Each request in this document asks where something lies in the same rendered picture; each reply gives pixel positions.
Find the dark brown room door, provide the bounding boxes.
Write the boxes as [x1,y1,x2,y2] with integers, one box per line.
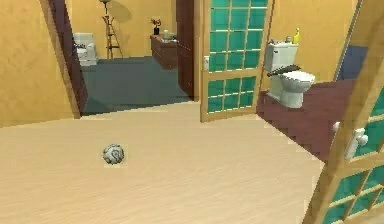
[48,0,90,114]
[175,0,195,100]

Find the dark brown wooden cabinet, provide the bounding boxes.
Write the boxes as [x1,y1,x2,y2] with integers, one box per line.
[149,34,179,71]

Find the wooden green glass door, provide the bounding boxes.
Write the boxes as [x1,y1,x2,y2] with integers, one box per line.
[199,0,276,124]
[302,0,384,224]

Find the grey patterned ball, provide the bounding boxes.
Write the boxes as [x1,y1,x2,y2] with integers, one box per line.
[102,143,125,165]

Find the black vase with flowers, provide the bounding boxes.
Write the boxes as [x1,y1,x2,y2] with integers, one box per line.
[150,17,163,36]

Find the black toilet brush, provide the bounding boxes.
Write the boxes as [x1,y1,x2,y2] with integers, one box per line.
[266,64,302,78]

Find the white toilet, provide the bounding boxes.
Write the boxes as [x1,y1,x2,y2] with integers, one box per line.
[264,41,316,109]

